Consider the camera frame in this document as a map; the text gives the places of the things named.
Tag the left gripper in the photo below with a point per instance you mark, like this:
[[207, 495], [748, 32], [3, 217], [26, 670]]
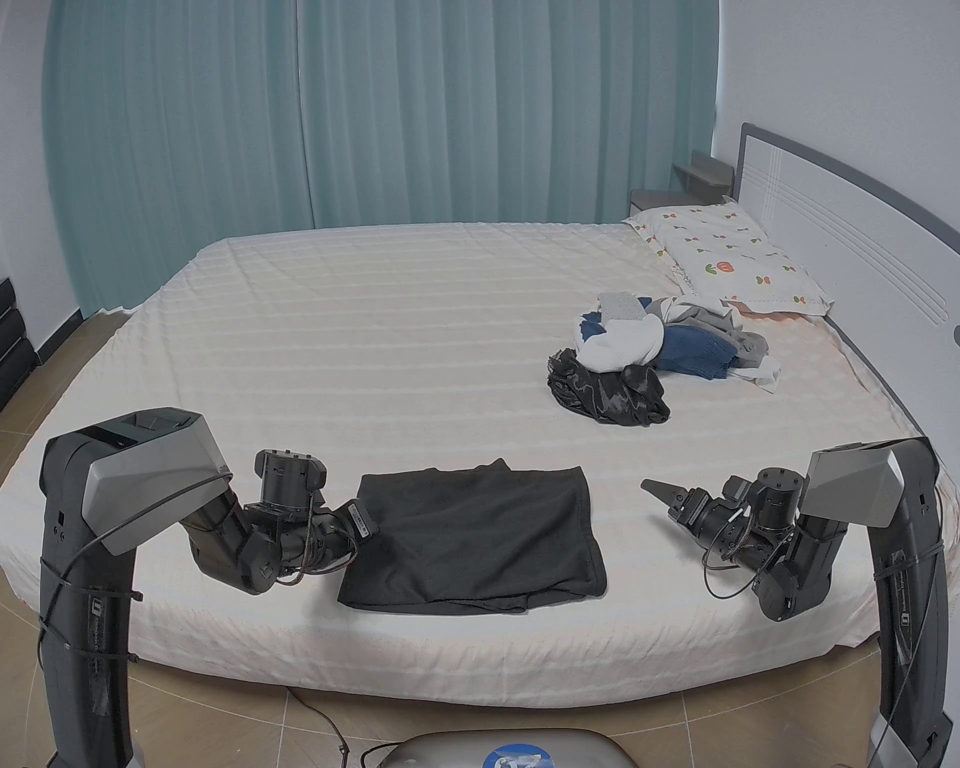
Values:
[[334, 540]]

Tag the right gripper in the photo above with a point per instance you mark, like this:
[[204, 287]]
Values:
[[709, 521]]

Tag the black T-shirt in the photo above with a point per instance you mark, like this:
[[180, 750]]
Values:
[[480, 540]]

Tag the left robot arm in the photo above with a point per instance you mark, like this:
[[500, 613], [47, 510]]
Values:
[[150, 465]]

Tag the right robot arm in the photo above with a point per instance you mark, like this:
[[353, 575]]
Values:
[[855, 487]]

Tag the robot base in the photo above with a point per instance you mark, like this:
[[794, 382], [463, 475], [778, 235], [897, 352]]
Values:
[[510, 750]]

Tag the pile of clothes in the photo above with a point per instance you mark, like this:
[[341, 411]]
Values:
[[637, 352]]

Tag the bed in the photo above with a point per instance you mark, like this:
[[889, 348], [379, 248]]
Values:
[[375, 337]]

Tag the white printed pillow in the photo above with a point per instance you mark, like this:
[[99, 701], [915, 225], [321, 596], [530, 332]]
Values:
[[727, 255]]

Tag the grey bedside table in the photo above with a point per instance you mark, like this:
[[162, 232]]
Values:
[[690, 187]]

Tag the black chest of drawers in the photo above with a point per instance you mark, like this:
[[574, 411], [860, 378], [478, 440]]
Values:
[[13, 337]]

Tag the blue-green curtain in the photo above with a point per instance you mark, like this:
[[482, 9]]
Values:
[[180, 150], [510, 112]]

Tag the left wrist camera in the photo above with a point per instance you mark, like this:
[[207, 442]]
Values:
[[362, 519]]

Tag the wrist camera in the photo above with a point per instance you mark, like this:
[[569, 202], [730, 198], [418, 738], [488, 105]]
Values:
[[362, 519], [735, 489]]

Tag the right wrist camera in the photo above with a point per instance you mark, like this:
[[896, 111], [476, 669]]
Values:
[[735, 489]]

